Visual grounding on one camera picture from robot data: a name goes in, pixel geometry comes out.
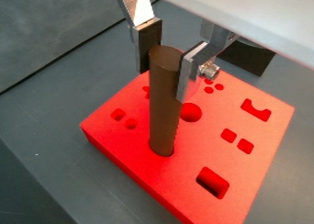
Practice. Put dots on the dark brown oval peg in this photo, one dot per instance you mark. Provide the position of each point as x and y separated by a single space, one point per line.
165 107

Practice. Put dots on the red shape sorter block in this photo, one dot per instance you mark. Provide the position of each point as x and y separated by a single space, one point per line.
227 143

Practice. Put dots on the black curved peg holder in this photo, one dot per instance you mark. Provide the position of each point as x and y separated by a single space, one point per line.
248 57

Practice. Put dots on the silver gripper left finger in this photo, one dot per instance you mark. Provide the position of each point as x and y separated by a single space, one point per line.
145 28

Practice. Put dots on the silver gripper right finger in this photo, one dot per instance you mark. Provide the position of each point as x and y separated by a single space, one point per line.
199 61

